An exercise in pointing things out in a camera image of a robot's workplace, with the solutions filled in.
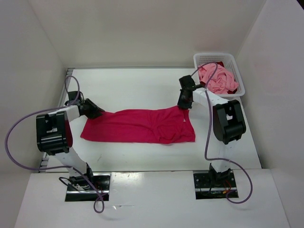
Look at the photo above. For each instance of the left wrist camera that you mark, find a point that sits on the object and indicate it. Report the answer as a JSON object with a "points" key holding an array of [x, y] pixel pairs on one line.
{"points": [[74, 98]]}

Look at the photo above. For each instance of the light pink t-shirt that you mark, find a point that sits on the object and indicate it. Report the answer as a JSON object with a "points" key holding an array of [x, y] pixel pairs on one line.
{"points": [[218, 78]]}

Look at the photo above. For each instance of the magenta t-shirt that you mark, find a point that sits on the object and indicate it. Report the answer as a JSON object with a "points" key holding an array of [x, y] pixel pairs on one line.
{"points": [[162, 126]]}

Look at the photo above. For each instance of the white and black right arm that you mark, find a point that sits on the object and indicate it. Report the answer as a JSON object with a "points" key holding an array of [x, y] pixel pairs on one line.
{"points": [[227, 124]]}

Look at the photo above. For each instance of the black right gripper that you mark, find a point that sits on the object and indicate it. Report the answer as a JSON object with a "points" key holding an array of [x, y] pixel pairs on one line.
{"points": [[183, 104]]}

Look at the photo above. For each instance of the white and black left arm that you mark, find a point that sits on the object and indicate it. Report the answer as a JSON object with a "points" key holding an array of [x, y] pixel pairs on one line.
{"points": [[54, 137]]}

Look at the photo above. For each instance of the dark red t-shirt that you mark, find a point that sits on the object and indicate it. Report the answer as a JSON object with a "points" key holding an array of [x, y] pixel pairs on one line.
{"points": [[231, 91]]}

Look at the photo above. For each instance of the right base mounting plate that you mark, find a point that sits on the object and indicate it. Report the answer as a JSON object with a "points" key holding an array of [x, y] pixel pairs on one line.
{"points": [[204, 189]]}

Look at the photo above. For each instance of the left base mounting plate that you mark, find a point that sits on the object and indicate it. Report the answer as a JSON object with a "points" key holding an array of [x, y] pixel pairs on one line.
{"points": [[76, 193]]}

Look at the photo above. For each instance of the base mounting plate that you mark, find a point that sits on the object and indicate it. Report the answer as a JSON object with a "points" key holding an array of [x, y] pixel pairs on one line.
{"points": [[76, 193], [204, 189]]}

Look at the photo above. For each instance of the white plastic basket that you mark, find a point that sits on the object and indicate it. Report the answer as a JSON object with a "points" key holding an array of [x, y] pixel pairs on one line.
{"points": [[219, 72]]}

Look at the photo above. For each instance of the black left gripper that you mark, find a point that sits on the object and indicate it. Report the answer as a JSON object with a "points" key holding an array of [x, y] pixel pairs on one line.
{"points": [[95, 109]]}

